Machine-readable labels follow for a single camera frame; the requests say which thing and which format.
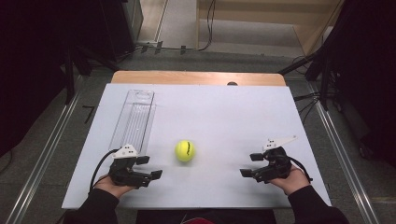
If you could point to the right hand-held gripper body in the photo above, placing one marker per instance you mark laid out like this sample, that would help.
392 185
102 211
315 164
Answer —
277 163

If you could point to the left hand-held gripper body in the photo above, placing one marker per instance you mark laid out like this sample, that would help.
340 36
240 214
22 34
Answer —
124 172

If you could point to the yellow tennis ball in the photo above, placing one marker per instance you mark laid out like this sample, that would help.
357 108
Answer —
185 151

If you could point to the clear plastic container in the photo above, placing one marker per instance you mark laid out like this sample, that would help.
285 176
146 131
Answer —
134 121

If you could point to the person's left hand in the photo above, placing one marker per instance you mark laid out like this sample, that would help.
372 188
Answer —
113 188

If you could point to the person's right hand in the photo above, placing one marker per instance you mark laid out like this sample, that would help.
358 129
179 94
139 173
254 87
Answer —
294 182

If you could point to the white table board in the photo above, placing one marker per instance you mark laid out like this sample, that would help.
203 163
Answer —
224 124

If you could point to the person's lap dark clothing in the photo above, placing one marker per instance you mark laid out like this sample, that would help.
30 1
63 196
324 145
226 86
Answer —
205 217

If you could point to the black table grommet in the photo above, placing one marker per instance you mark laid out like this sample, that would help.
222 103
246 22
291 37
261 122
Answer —
232 83

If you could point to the wooden table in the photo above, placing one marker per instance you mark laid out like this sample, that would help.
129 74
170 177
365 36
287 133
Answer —
193 77

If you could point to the black tripod stand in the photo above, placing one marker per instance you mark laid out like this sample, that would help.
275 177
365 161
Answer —
320 68

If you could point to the black stand legs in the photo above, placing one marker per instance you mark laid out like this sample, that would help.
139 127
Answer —
70 77

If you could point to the black curtain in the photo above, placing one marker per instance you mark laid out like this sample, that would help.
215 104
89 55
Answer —
367 62
28 62

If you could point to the dark cabinet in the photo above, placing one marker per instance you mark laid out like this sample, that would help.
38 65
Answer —
121 25

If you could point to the light wooden shelf unit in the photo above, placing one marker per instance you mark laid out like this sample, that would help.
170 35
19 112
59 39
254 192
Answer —
267 18

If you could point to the metal floor rail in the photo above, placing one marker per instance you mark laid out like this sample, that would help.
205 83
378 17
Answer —
46 155
342 155

